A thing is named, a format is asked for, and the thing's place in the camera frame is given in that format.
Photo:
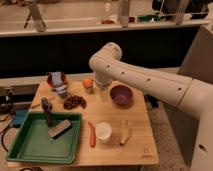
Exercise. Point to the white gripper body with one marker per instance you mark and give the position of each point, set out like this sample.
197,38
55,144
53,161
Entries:
104,94

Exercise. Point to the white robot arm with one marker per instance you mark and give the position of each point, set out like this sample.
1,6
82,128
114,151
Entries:
189,95

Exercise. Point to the purple bowl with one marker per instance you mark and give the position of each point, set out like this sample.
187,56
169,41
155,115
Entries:
121,95

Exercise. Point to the orange fruit on cup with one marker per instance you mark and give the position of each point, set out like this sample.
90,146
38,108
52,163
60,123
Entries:
88,85

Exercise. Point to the orange carrot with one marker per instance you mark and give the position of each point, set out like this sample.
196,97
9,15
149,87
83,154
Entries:
92,135

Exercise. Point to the dark red grape bunch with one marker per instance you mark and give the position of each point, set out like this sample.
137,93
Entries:
74,101

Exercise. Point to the white cup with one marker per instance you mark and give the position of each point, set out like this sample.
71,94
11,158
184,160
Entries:
103,132

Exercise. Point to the wooden table board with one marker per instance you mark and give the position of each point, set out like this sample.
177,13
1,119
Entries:
140,149

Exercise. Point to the yellow banana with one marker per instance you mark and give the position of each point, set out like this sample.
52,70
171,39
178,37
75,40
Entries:
126,131

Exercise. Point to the red brown bowl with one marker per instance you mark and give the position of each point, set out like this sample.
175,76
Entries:
56,79

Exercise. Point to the grey sponge block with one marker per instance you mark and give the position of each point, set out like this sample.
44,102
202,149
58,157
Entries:
59,128

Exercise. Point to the blue box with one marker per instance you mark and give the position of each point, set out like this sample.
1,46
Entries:
19,118

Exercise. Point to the green plastic tray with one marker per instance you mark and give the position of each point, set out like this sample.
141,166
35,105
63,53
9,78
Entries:
33,144

